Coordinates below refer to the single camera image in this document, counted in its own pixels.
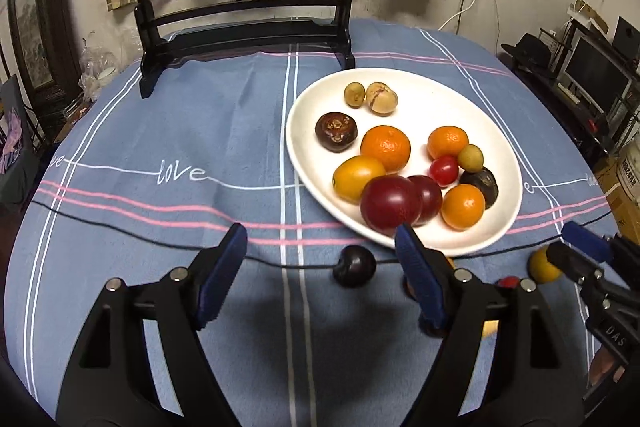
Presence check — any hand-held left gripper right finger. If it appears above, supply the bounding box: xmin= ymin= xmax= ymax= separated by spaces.
xmin=394 ymin=222 xmax=586 ymax=427

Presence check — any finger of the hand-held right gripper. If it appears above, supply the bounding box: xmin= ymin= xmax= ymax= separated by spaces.
xmin=561 ymin=221 xmax=640 ymax=273
xmin=546 ymin=241 xmax=609 ymax=288

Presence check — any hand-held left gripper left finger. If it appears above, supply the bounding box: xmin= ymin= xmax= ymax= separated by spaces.
xmin=55 ymin=222 xmax=249 ymax=427

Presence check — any yellow-green lemon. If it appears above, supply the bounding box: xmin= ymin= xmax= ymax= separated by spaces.
xmin=529 ymin=248 xmax=565 ymax=285

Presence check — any dark purple plum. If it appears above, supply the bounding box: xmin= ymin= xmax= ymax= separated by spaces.
xmin=333 ymin=245 xmax=377 ymax=288

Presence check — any red plum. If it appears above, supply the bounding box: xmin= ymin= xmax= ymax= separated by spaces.
xmin=407 ymin=175 xmax=444 ymax=228
xmin=360 ymin=175 xmax=424 ymax=238

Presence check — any orange mandarin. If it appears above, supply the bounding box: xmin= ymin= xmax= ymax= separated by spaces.
xmin=427 ymin=126 xmax=470 ymax=160
xmin=440 ymin=184 xmax=486 ymax=231
xmin=360 ymin=126 xmax=412 ymax=174

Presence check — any small wrinkled dark fruit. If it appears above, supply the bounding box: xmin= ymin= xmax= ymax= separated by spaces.
xmin=459 ymin=168 xmax=499 ymax=210

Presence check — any yellow-orange smooth fruit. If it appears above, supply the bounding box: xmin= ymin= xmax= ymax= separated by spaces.
xmin=333 ymin=156 xmax=387 ymax=202

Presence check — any small green fruit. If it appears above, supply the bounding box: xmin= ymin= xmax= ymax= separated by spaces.
xmin=457 ymin=144 xmax=485 ymax=172
xmin=343 ymin=82 xmax=366 ymax=108

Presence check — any large wrinkled dark fruit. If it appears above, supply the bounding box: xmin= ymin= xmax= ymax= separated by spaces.
xmin=315 ymin=112 xmax=358 ymax=153

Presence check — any white oval plate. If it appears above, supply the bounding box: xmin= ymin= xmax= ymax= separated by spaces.
xmin=285 ymin=68 xmax=523 ymax=258

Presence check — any pale yellow round fruit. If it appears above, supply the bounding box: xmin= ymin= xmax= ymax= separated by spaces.
xmin=365 ymin=82 xmax=399 ymax=116

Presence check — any person's right hand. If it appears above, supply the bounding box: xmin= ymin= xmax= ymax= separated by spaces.
xmin=587 ymin=347 xmax=626 ymax=388

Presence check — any cardboard box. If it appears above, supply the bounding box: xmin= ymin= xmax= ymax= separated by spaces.
xmin=595 ymin=157 xmax=640 ymax=248

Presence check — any black media stand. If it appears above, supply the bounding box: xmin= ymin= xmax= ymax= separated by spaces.
xmin=505 ymin=19 xmax=640 ymax=162

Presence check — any black computer monitor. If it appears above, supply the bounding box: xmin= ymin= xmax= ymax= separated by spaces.
xmin=564 ymin=34 xmax=633 ymax=112

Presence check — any black hat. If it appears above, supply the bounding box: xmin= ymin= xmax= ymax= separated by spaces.
xmin=501 ymin=33 xmax=556 ymax=68

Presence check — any black speaker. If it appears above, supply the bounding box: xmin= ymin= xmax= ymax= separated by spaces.
xmin=612 ymin=17 xmax=640 ymax=72

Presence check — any clear plastic bag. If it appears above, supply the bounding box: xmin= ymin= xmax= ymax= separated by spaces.
xmin=79 ymin=44 xmax=121 ymax=100

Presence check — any purple printed cloth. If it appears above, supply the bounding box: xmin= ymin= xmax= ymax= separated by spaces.
xmin=0 ymin=74 xmax=40 ymax=208

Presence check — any dark framed painting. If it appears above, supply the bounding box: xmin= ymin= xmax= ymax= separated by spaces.
xmin=7 ymin=0 xmax=81 ymax=108

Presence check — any white power cable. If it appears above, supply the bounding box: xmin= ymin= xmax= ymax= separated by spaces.
xmin=438 ymin=0 xmax=485 ymax=32

